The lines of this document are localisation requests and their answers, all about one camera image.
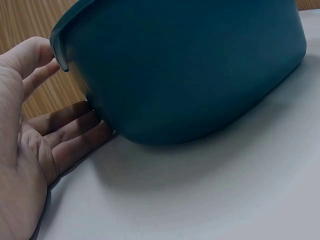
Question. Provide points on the person's left hand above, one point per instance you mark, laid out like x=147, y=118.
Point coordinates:
x=17, y=155

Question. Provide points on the dark teal plastic bowl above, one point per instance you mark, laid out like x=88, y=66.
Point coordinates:
x=190, y=70

